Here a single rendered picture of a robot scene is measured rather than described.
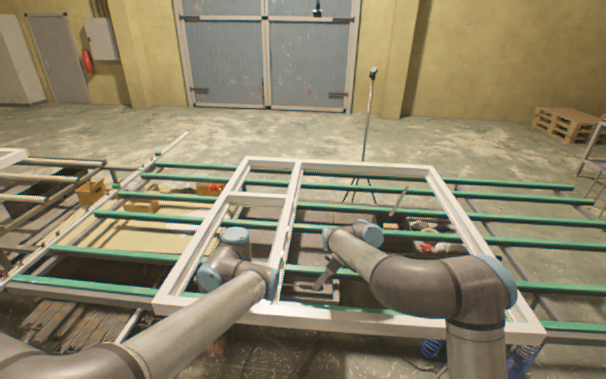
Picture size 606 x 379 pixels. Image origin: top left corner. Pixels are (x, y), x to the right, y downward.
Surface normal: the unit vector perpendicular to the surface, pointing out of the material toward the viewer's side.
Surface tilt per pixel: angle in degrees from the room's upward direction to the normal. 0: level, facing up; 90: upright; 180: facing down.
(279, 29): 90
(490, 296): 58
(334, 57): 90
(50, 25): 90
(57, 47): 90
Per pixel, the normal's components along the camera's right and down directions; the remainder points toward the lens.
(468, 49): -0.09, 0.48
